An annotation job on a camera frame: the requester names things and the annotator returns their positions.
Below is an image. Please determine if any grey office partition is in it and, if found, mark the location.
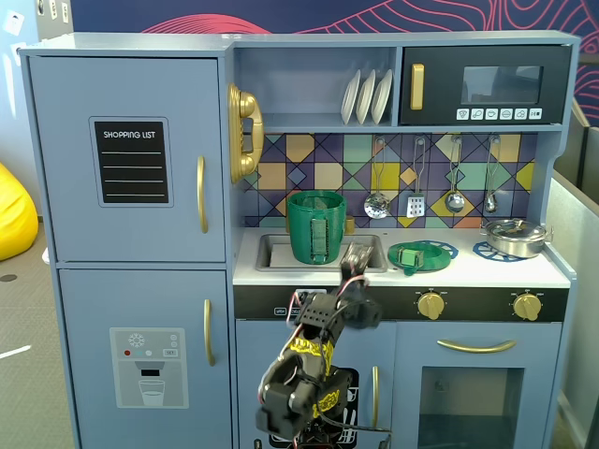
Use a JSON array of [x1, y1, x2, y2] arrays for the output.
[[551, 125, 599, 449]]

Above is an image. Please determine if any grey toy sink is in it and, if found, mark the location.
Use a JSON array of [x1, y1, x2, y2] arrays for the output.
[[255, 233, 389, 275]]

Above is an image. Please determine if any yellow beanbag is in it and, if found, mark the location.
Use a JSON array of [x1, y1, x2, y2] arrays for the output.
[[0, 162, 39, 262]]

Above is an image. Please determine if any gold fridge door handle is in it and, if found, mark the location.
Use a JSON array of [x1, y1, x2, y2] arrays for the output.
[[196, 155, 210, 235]]

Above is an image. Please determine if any gold oven handle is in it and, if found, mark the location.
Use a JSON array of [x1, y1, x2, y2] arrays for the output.
[[437, 340, 518, 355]]

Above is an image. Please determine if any metal slotted spatula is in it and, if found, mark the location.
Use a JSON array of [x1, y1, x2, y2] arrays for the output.
[[405, 135, 427, 220]]

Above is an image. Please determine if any metal skimmer spoon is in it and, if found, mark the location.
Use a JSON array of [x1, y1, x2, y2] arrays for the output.
[[363, 135, 392, 220]]

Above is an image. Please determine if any blue freezer door with dispenser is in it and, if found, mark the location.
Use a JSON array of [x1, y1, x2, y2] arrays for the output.
[[56, 268, 234, 449]]

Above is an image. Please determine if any black shopping list board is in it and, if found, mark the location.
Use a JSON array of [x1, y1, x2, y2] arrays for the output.
[[88, 116, 174, 209]]

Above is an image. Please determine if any green round lid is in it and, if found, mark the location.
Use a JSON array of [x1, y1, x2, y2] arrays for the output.
[[387, 241, 451, 277]]

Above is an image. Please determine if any steel pot with lid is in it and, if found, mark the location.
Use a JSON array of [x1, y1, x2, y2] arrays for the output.
[[480, 218, 554, 259]]

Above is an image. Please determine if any gold stove knob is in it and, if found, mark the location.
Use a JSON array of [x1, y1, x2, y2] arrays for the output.
[[416, 290, 446, 322], [512, 292, 544, 323]]

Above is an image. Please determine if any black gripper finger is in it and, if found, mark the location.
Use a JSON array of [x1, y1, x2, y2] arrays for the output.
[[340, 241, 360, 278], [358, 241, 376, 277]]

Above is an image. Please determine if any large blue fridge door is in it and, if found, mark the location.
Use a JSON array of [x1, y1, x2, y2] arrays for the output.
[[28, 55, 226, 263]]

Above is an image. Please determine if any metal ladle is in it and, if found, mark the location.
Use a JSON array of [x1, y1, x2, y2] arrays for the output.
[[444, 134, 466, 214]]

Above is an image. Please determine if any white toy plate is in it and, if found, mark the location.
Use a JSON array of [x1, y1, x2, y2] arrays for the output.
[[340, 68, 362, 126], [355, 68, 377, 126], [371, 68, 394, 126]]

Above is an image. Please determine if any gold freezer door handle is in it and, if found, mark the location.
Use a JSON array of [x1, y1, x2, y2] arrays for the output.
[[203, 298, 216, 368]]

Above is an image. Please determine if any blue toy kitchen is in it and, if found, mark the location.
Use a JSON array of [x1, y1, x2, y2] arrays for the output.
[[18, 30, 581, 449]]

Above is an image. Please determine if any gold toy telephone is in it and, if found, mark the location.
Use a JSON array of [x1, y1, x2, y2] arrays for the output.
[[227, 82, 266, 184]]

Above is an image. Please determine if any green ribbed container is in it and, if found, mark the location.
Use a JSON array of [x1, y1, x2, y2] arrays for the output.
[[286, 190, 348, 266]]

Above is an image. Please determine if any black cable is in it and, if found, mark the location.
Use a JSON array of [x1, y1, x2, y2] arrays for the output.
[[322, 413, 393, 449]]

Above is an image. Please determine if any black microwave door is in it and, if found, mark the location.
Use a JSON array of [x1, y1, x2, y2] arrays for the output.
[[398, 45, 573, 126]]

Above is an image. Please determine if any blue cabinet door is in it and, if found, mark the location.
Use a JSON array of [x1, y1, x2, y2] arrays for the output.
[[235, 320, 397, 449]]

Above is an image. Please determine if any blue oven door with window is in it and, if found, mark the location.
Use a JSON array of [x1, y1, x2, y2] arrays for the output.
[[394, 321, 562, 449]]

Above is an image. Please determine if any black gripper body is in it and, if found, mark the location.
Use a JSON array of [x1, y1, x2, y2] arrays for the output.
[[334, 270, 384, 331]]

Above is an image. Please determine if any gold microwave handle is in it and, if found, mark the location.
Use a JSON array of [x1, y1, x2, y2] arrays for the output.
[[410, 63, 426, 111]]

